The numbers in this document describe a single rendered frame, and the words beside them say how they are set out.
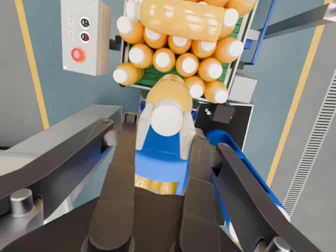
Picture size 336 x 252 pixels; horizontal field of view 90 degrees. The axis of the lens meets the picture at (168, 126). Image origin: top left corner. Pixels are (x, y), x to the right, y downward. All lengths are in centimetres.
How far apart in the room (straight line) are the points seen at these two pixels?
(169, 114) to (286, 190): 238
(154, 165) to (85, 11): 45
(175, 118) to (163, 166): 29
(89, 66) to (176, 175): 41
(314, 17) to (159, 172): 61
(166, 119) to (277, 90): 174
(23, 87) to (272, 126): 250
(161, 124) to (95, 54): 41
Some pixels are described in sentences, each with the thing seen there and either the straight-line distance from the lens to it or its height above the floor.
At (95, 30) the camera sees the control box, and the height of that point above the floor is 110.
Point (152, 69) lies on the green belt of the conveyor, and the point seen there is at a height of 90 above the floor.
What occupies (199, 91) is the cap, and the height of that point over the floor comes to 112.
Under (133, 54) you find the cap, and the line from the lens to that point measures 51.
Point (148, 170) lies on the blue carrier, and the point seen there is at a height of 123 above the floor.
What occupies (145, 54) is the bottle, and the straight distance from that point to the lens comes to 54.
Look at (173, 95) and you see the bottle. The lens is 22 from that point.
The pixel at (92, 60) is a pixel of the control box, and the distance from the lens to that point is 57.
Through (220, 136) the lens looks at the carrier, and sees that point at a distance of 166.
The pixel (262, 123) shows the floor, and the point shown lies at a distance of 194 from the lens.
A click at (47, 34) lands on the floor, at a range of 197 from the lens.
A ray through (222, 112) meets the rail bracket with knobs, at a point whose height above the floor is 100.
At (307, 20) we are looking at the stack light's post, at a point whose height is 104.
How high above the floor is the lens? 162
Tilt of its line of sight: 69 degrees down
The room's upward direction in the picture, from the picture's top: 174 degrees counter-clockwise
